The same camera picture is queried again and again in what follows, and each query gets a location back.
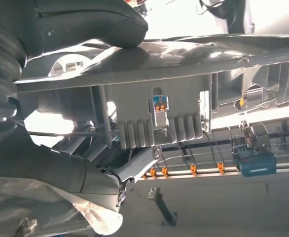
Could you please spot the white metal rail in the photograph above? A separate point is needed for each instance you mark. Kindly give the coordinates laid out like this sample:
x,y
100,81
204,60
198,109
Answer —
x,y
206,172

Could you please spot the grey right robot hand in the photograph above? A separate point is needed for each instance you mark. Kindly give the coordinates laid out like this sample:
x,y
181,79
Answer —
x,y
60,170

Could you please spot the blue device box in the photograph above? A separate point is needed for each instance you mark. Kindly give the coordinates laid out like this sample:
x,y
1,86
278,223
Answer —
x,y
255,165

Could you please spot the black metal bracket stand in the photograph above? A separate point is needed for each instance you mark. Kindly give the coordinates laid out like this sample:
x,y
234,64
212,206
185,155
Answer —
x,y
163,206

